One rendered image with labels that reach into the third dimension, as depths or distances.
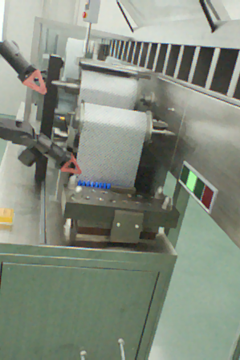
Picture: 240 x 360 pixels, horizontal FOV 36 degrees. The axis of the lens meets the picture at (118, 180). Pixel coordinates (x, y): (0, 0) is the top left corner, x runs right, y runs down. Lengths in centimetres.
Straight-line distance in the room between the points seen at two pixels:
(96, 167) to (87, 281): 41
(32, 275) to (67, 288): 13
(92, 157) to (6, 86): 564
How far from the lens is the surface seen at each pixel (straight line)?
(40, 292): 131
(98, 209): 123
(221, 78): 120
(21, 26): 687
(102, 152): 137
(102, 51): 204
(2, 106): 701
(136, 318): 144
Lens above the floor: 151
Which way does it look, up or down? 19 degrees down
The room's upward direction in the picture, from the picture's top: 12 degrees clockwise
